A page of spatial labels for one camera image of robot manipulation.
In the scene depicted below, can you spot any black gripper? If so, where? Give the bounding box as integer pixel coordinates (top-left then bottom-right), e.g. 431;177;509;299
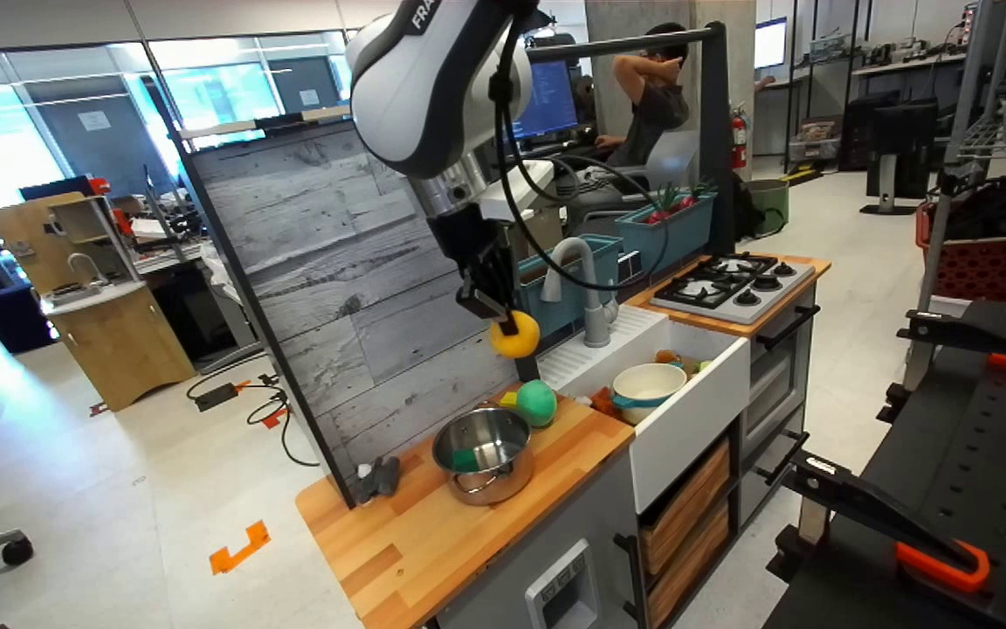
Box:
431;203;513;318

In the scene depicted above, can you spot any yellow plush toy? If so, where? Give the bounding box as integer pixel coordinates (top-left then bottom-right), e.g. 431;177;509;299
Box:
486;312;542;359

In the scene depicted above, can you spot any white franka robot arm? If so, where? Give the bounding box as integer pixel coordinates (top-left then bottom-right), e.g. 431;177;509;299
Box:
351;0;538;318

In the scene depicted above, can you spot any grey toy faucet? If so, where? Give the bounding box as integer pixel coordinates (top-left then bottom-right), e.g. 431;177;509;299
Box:
542;238;618;348

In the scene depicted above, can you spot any green plush ball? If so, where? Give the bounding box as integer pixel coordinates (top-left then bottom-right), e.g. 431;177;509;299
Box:
499;380;558;431

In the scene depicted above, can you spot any silver pot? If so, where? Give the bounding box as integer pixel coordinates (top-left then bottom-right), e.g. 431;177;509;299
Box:
432;407;534;506

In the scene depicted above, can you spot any white toy sink basin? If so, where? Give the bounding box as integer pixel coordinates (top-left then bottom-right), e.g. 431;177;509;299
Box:
538;306;753;511

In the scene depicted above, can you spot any toy gas stove top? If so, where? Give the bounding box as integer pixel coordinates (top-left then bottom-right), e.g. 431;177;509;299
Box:
655;255;811;324

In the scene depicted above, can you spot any toy oven door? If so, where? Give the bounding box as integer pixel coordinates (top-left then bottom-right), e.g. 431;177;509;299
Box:
733;285;822;529

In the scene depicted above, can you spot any left teal planter box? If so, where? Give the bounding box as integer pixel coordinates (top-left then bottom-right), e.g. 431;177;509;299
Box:
516;238;618;348

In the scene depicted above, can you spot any teal planter box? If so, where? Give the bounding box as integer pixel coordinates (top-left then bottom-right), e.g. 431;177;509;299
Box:
516;238;618;348
588;191;715;275

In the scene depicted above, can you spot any grey wood backsplash panel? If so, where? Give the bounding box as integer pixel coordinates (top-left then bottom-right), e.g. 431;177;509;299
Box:
193;122;516;506

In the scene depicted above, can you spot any right teal planter box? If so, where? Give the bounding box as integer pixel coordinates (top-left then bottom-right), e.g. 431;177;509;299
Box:
588;191;715;275

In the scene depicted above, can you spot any cream bowl in sink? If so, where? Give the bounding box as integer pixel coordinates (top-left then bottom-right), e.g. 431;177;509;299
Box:
611;362;690;424

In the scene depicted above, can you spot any person at desk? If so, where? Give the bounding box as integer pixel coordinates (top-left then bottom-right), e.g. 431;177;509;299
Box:
608;43;690;168

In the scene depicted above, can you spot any wooden cabinet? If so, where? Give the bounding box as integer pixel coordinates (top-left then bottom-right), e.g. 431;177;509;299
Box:
0;191;195;411

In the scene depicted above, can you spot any black metal frame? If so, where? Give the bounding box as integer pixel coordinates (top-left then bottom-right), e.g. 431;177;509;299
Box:
183;20;738;511

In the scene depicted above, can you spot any orange handled clamp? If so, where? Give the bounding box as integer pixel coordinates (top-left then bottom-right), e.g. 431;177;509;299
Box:
775;451;994;599

